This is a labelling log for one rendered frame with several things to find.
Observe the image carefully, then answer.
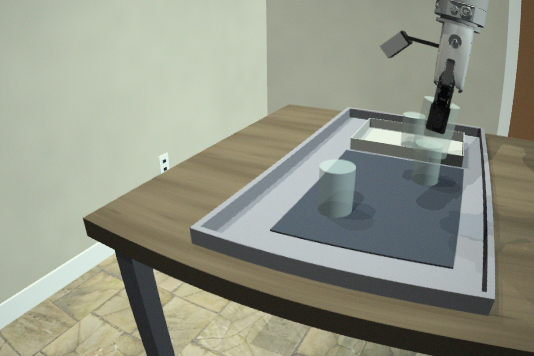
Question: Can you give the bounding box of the clear glass jar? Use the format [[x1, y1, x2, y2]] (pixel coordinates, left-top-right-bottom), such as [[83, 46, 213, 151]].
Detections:
[[317, 159, 356, 218], [412, 96, 460, 159], [401, 112, 420, 147], [411, 151, 441, 186]]

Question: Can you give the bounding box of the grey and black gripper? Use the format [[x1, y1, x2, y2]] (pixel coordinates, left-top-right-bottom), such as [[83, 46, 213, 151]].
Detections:
[[426, 17, 481, 134]]

